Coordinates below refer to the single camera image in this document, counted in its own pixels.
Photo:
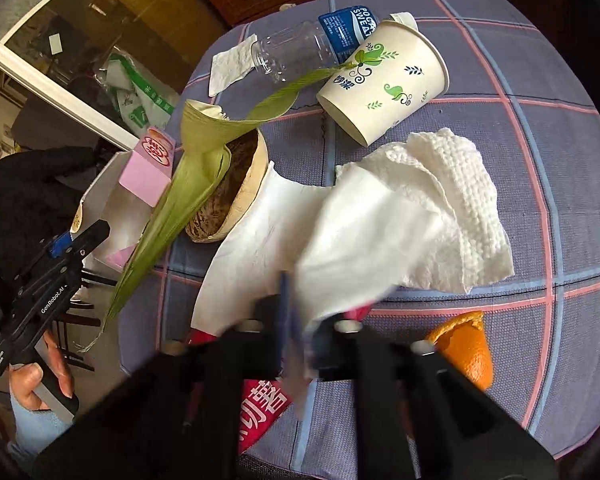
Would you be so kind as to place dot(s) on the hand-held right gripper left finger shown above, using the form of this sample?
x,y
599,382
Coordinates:
x,y
280,332

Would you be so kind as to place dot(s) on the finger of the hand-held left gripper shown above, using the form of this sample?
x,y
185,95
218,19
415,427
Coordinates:
x,y
90,237
61,246

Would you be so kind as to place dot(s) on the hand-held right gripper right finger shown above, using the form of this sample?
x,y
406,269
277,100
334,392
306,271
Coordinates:
x,y
330,347

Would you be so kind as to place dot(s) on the pink and white cardboard box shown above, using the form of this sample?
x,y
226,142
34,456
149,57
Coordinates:
x,y
115,210

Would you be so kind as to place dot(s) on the thin white tissue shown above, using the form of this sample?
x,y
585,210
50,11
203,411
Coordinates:
x,y
360,230

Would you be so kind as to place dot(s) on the orange peel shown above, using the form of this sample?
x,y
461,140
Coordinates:
x,y
467,355

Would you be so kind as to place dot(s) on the clear plastic bottle blue label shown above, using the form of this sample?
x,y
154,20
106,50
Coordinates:
x,y
290,45

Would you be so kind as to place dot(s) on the person's left forearm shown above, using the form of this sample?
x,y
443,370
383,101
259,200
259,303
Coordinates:
x,y
35,432

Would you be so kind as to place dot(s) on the person's left hand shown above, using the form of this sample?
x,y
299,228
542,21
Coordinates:
x,y
55,365

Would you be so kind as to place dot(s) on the dark cloth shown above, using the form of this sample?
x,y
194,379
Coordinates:
x,y
20,195

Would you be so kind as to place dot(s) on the smooth white paper napkin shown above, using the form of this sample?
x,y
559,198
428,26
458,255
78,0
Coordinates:
x,y
250,260

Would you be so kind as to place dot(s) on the red snack packet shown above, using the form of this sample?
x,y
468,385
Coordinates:
x,y
262,410

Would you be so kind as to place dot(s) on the long green leaf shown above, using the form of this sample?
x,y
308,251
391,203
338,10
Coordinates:
x,y
190,180

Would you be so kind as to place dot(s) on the brown coconut shell half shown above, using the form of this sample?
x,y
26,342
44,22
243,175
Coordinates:
x,y
240,195

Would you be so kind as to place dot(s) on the green and white plastic bag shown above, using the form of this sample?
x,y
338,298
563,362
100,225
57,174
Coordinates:
x,y
145,100

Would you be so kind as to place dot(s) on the white framed glass door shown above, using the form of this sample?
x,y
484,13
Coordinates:
x,y
60,87

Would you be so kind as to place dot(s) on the textured white paper towel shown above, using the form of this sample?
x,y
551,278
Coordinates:
x,y
470,200

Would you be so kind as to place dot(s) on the small white tissue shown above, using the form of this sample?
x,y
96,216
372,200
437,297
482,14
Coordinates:
x,y
227,67

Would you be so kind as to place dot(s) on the purple plaid tablecloth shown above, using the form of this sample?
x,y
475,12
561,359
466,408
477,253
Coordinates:
x,y
555,185

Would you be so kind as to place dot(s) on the white paper cup green print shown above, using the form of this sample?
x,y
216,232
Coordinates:
x,y
395,75

